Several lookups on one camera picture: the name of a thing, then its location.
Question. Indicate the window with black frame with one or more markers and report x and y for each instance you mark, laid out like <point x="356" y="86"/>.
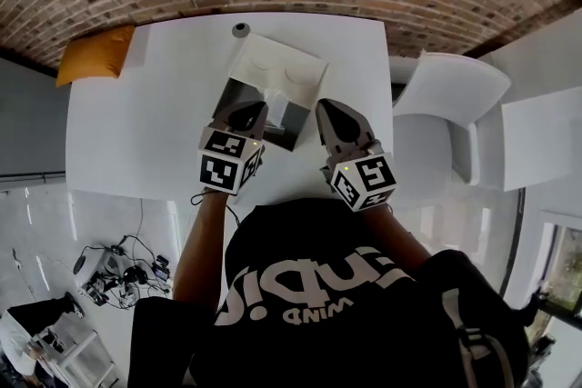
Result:
<point x="564" y="268"/>

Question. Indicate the person's left forearm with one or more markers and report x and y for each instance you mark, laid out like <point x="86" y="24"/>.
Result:
<point x="200" y="241"/>

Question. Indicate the orange cushion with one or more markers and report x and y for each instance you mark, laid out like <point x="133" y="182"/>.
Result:
<point x="93" y="56"/>

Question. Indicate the white box container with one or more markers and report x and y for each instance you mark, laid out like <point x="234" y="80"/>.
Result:
<point x="277" y="63"/>

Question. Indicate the white chair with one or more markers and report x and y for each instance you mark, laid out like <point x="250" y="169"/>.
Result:
<point x="436" y="113"/>

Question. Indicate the black printed t-shirt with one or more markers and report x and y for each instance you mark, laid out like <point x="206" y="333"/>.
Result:
<point x="318" y="286"/>

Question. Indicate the white trolley shelf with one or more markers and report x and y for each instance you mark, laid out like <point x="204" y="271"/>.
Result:
<point x="77" y="354"/>

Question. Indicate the small clear package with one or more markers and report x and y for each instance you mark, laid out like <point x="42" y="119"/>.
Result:
<point x="276" y="104"/>

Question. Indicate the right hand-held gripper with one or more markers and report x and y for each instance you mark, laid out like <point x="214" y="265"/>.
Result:
<point x="368" y="179"/>

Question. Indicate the person's right forearm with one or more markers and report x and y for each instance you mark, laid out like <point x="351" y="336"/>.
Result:
<point x="395" y="236"/>

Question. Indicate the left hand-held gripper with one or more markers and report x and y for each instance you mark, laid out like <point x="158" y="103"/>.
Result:
<point x="221" y="170"/>

